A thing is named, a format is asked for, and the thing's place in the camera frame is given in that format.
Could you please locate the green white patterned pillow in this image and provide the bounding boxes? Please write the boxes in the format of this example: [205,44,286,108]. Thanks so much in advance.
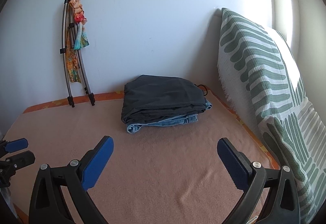
[218,8,325,223]

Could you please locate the dark grey pants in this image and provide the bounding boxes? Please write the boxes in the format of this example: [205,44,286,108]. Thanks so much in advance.
[120,74,209,125]

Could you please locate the colourful patterned scarf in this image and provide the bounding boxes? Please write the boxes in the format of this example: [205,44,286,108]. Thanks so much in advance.
[62,0,89,83]

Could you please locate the folded metal tripod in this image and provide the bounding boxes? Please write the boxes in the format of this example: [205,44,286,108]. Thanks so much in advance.
[60,0,96,107]

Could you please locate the folded light blue jeans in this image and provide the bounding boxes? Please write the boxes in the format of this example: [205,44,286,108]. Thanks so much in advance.
[121,99,212,134]

